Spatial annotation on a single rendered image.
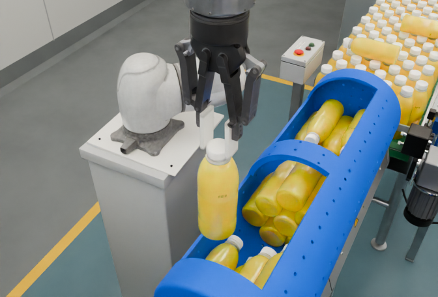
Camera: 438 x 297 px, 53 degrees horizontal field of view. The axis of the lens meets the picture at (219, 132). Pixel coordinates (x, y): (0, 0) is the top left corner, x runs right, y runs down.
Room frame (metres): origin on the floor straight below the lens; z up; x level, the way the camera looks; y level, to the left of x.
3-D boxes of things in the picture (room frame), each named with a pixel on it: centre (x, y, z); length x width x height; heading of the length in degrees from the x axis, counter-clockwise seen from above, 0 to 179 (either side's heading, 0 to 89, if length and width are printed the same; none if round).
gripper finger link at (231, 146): (0.52, -0.02, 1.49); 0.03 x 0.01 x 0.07; 149
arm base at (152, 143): (1.11, 0.24, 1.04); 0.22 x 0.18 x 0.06; 152
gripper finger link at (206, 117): (0.54, 0.02, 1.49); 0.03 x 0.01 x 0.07; 149
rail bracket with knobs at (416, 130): (1.15, -0.67, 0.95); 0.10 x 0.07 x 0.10; 59
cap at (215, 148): (0.53, 0.00, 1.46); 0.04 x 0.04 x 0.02
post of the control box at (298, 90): (1.54, -0.33, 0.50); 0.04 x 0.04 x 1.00; 59
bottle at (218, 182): (0.53, 0.00, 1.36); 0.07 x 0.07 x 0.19
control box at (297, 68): (1.54, -0.33, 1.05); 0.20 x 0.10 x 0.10; 149
